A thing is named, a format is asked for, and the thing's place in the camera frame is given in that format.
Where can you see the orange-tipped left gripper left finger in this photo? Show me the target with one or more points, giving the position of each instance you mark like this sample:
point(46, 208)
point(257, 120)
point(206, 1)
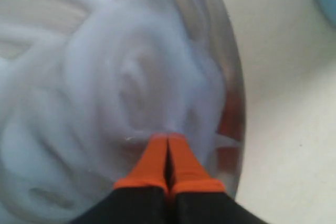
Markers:
point(140, 197)

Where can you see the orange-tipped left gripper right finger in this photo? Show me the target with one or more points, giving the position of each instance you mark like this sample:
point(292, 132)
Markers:
point(196, 196)

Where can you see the pale blue soap swirls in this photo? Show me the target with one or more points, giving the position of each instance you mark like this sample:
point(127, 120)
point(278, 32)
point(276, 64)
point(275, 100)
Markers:
point(105, 82)

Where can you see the round stainless steel plate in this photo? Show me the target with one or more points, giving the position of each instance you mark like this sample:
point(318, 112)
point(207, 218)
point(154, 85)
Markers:
point(231, 77)

